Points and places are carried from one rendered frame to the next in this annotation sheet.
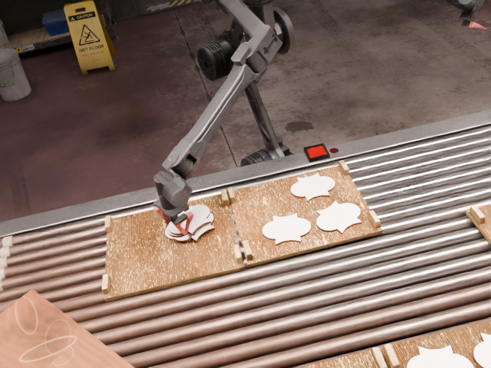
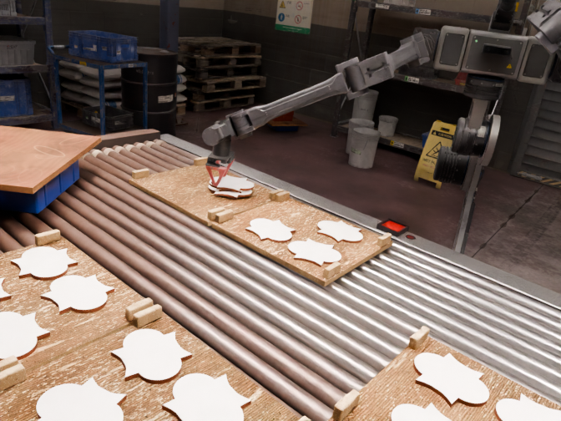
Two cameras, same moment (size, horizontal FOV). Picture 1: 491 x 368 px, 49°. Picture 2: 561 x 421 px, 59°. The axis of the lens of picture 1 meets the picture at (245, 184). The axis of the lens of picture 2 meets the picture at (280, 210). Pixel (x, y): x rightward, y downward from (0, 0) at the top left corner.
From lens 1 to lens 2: 1.14 m
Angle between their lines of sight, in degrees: 39
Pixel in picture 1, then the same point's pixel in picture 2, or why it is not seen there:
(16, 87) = (360, 158)
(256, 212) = (276, 214)
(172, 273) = (174, 195)
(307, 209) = (307, 235)
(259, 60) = (357, 77)
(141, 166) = not seen: hidden behind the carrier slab
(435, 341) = (193, 345)
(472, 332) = (225, 371)
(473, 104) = not seen: outside the picture
